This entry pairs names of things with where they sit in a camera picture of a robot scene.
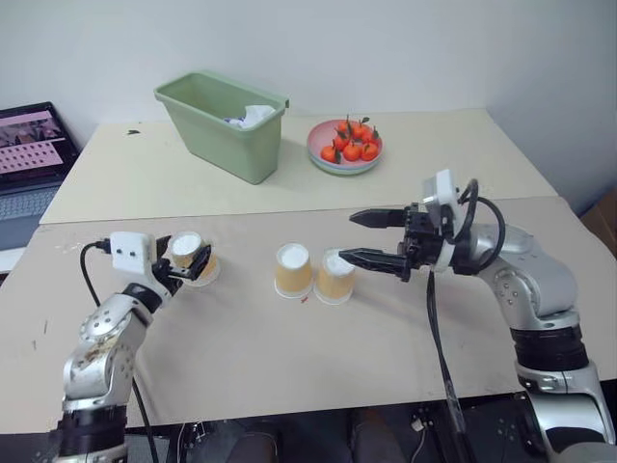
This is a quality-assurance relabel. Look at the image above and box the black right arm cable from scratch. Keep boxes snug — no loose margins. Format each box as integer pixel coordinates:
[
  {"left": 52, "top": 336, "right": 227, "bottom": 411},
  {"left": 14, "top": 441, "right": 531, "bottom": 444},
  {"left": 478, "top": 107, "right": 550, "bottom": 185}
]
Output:
[{"left": 426, "top": 178, "right": 507, "bottom": 463}]

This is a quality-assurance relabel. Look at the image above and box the pink plate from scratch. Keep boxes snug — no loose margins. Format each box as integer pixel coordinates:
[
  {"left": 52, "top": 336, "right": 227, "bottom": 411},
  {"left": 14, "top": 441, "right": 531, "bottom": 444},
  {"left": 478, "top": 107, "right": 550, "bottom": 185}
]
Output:
[{"left": 307, "top": 119, "right": 386, "bottom": 168}]

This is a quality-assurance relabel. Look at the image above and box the brown cardboard box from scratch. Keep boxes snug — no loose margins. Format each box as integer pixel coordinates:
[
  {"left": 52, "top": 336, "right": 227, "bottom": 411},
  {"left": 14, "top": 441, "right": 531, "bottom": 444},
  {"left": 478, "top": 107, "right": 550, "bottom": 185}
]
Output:
[{"left": 579, "top": 186, "right": 617, "bottom": 253}]

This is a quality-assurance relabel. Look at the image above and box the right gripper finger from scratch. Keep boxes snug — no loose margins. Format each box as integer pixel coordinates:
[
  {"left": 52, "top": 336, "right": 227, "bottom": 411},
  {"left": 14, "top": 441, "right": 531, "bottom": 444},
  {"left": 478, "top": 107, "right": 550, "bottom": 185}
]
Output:
[
  {"left": 348, "top": 206, "right": 409, "bottom": 232},
  {"left": 337, "top": 247, "right": 411, "bottom": 281}
]

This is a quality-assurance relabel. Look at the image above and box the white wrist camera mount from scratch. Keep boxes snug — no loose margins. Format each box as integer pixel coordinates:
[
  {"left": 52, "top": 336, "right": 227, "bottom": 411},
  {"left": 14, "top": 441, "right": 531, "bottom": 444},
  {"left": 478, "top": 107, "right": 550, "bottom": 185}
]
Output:
[
  {"left": 421, "top": 168, "right": 465, "bottom": 271},
  {"left": 109, "top": 231, "right": 156, "bottom": 282}
]

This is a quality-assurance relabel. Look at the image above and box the pale green plate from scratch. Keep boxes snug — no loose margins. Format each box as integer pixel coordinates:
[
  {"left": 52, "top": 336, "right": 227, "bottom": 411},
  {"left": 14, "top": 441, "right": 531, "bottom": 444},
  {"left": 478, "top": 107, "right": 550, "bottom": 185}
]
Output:
[{"left": 308, "top": 152, "right": 385, "bottom": 177}]

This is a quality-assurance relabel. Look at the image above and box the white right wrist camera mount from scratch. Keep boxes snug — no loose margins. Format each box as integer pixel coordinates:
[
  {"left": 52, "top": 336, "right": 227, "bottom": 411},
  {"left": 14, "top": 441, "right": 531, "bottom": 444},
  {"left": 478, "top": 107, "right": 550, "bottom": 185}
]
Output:
[{"left": 421, "top": 168, "right": 465, "bottom": 271}]

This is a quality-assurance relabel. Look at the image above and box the green plastic bin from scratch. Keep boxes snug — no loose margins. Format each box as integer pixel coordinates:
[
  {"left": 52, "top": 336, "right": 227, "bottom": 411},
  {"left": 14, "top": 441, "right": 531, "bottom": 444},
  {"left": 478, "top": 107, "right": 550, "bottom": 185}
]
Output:
[{"left": 153, "top": 70, "right": 290, "bottom": 186}]

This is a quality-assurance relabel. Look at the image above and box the white crumpled paper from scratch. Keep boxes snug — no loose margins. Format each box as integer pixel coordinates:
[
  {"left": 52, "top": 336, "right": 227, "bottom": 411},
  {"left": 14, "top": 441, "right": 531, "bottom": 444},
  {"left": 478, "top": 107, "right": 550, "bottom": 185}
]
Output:
[{"left": 223, "top": 102, "right": 277, "bottom": 132}]

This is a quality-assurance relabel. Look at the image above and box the grey laptop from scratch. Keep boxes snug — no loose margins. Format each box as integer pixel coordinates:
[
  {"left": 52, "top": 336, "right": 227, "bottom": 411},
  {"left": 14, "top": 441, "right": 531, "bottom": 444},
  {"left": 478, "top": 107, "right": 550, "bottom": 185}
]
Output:
[{"left": 0, "top": 100, "right": 81, "bottom": 253}]

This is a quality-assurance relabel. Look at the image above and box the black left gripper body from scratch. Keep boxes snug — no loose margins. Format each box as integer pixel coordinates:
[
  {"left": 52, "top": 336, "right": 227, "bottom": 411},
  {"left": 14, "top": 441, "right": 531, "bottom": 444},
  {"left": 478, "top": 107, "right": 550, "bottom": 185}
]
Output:
[{"left": 151, "top": 259, "right": 188, "bottom": 297}]

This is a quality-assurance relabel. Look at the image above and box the yellow paper cup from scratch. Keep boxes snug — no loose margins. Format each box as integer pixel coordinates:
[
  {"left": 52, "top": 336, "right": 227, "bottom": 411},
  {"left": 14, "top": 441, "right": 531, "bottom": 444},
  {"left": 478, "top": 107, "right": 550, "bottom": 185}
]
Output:
[
  {"left": 273, "top": 242, "right": 315, "bottom": 299},
  {"left": 312, "top": 248, "right": 358, "bottom": 307},
  {"left": 168, "top": 231, "right": 223, "bottom": 289}
]

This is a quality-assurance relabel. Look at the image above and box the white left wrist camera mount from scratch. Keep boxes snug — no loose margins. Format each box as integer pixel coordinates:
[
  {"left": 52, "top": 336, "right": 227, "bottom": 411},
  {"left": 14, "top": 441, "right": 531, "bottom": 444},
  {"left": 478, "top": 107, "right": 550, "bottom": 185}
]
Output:
[{"left": 109, "top": 231, "right": 156, "bottom": 282}]

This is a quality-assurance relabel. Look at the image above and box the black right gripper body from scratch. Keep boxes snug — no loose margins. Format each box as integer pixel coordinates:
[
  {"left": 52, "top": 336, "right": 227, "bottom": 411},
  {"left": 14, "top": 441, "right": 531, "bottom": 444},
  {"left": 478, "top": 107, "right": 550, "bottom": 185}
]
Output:
[{"left": 396, "top": 204, "right": 444, "bottom": 283}]

